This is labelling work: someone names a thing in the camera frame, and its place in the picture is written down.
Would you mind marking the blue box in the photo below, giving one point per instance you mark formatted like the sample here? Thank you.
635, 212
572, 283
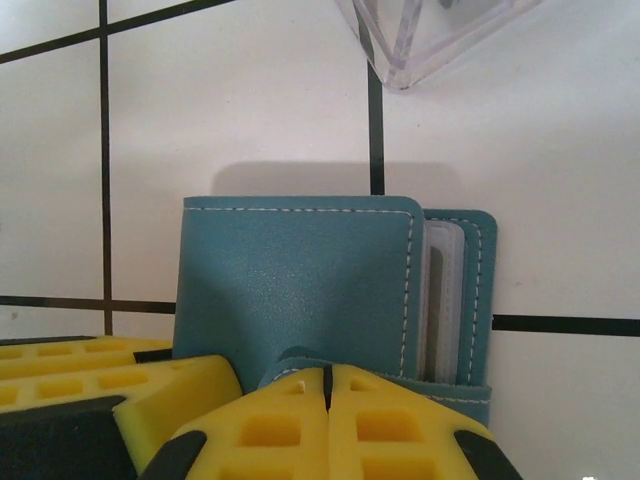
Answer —
300, 280

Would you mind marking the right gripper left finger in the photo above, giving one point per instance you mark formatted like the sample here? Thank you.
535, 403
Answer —
270, 435

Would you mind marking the clear acrylic card box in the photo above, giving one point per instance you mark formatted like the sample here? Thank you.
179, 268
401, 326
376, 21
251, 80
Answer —
425, 40

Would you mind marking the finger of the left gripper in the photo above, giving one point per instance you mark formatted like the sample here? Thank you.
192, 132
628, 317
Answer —
75, 350
165, 387

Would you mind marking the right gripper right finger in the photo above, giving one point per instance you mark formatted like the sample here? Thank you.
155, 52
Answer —
390, 435

